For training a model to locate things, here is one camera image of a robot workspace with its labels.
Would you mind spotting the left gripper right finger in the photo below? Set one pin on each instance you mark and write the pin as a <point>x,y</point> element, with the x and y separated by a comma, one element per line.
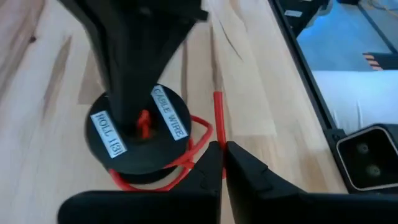
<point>295,208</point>

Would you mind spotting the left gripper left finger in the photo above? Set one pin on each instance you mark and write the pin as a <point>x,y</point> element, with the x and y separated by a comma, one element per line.
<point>140,208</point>

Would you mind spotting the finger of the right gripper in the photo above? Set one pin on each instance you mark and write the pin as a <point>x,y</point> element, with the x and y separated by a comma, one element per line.
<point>115,46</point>
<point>161,31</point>

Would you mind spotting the black Netgear switch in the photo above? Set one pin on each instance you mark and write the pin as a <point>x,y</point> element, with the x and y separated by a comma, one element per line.
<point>370,158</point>

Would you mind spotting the black table frame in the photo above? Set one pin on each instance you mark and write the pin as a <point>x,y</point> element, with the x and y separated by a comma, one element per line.
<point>300,62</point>

